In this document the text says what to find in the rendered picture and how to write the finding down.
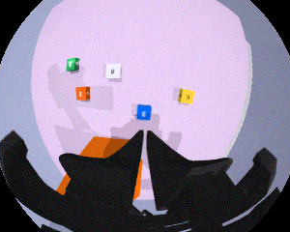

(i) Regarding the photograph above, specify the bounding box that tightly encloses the small yellow block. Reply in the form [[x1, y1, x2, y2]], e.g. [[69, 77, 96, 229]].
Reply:
[[179, 89, 195, 103]]

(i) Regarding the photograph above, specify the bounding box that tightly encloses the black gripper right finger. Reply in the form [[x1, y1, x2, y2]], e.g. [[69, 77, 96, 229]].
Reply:
[[146, 130, 233, 212]]

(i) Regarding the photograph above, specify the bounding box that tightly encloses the small white block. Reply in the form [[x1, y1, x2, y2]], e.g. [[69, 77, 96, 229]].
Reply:
[[106, 63, 123, 80]]

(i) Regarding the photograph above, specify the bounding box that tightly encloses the green block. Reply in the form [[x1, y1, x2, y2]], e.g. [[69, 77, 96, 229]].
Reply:
[[67, 57, 80, 73]]

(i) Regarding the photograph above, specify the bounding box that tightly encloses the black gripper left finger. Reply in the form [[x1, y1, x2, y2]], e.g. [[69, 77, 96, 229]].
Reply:
[[59, 129, 144, 212]]

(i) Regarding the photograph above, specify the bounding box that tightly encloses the small blue block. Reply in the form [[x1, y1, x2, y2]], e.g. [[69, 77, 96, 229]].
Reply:
[[136, 104, 152, 120]]

